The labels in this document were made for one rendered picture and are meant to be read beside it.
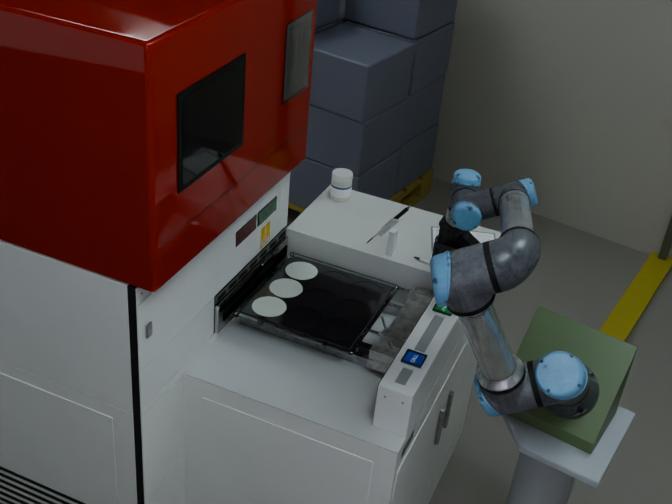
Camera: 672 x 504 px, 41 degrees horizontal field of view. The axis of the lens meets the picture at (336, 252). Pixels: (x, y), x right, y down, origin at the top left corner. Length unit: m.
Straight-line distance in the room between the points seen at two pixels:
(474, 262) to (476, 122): 3.23
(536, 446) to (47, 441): 1.33
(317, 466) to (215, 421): 0.31
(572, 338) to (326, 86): 2.16
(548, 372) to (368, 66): 2.19
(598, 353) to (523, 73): 2.70
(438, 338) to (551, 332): 0.30
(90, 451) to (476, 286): 1.19
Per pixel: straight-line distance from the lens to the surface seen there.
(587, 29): 4.79
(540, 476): 2.58
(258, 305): 2.64
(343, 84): 4.22
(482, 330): 2.09
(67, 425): 2.60
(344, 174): 3.02
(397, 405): 2.32
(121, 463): 2.57
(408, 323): 2.66
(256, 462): 2.59
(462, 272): 1.96
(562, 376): 2.26
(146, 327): 2.24
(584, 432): 2.46
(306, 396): 2.46
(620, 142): 4.90
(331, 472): 2.48
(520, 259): 1.97
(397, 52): 4.33
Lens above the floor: 2.45
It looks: 32 degrees down
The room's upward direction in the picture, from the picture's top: 6 degrees clockwise
